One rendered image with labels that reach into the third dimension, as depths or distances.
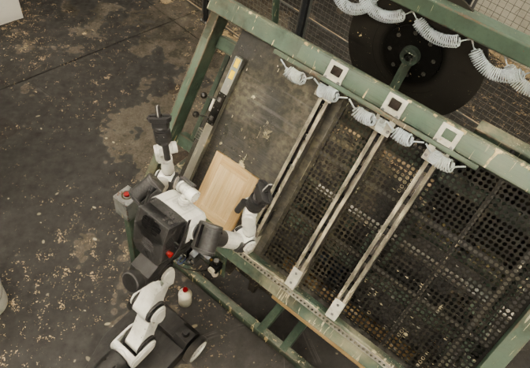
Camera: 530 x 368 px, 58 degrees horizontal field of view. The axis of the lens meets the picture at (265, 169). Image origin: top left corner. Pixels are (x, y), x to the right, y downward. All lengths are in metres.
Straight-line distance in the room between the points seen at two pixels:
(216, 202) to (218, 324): 1.05
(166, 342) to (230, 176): 1.21
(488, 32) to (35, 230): 3.35
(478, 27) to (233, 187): 1.51
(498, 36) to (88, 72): 3.99
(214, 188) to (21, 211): 1.88
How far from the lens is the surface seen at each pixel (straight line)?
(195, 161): 2.88
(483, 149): 2.27
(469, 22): 2.57
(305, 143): 2.48
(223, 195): 2.83
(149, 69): 5.34
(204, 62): 2.85
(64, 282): 3.82
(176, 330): 3.36
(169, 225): 2.28
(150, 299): 2.85
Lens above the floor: 3.31
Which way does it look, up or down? 49 degrees down
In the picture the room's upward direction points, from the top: 12 degrees clockwise
